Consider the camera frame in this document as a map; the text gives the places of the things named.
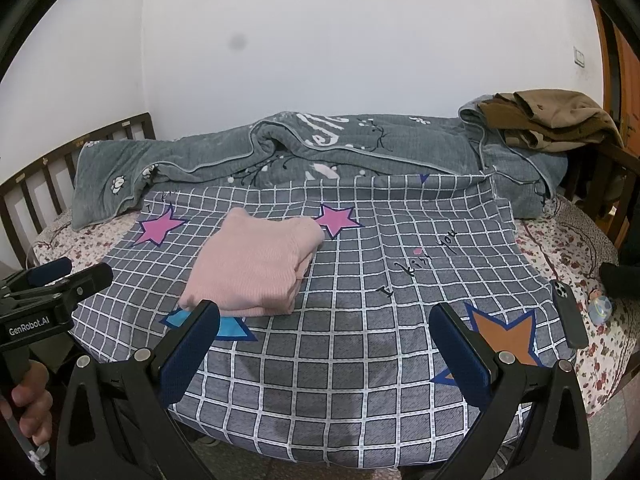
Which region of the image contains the black phone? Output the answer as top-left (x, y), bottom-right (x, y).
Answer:
top-left (550, 279), bottom-right (590, 350)

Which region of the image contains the pink knit sweater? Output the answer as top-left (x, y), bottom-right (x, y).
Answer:
top-left (179, 208), bottom-right (325, 318)

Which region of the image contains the dark cloth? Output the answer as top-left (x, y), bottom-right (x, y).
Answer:
top-left (599, 261), bottom-right (640, 301)

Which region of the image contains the grey checked star blanket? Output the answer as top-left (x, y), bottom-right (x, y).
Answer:
top-left (71, 172), bottom-right (576, 471)

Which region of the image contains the floral bed sheet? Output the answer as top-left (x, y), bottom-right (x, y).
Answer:
top-left (31, 195), bottom-right (640, 418)

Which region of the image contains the dark wooden footboard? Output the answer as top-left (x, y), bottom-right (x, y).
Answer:
top-left (565, 137), bottom-right (633, 248)

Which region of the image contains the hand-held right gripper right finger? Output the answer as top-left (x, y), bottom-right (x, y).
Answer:
top-left (429, 301), bottom-right (587, 480)

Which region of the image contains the grey printed quilt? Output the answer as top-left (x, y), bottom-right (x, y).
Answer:
top-left (71, 110), bottom-right (568, 233)

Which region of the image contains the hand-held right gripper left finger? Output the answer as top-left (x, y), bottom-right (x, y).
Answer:
top-left (56, 299), bottom-right (222, 480)

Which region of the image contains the person's left hand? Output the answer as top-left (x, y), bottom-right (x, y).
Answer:
top-left (0, 357), bottom-right (54, 447)

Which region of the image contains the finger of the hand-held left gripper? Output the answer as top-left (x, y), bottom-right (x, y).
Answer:
top-left (17, 262), bottom-right (115, 311)
top-left (0, 257), bottom-right (74, 295)

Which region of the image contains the brown jacket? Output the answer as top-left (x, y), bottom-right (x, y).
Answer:
top-left (477, 89), bottom-right (625, 153)

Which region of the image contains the dark wooden headboard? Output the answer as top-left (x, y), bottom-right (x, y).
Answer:
top-left (0, 112), bottom-right (158, 266)

